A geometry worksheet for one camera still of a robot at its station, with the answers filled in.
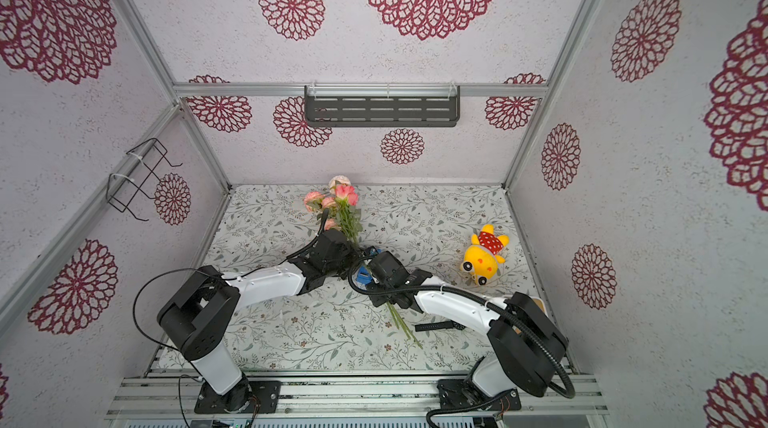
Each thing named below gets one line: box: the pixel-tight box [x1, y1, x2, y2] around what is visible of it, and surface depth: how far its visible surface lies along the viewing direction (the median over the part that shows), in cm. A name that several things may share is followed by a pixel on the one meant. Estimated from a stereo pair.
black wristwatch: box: [415, 320, 467, 332], surface depth 87 cm
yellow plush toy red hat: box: [460, 224, 510, 286], surface depth 96 cm
